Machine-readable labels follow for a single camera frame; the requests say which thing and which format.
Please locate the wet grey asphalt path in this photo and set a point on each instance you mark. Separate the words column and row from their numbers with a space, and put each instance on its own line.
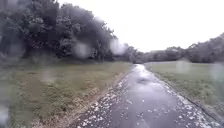
column 143, row 100

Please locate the wood of dark trees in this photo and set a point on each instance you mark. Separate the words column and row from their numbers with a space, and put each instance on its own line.
column 50, row 30

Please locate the row of distant trees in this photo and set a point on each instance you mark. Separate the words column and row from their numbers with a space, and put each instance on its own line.
column 206, row 50

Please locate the grass field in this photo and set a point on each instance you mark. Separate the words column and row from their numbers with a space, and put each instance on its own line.
column 190, row 76
column 60, row 86

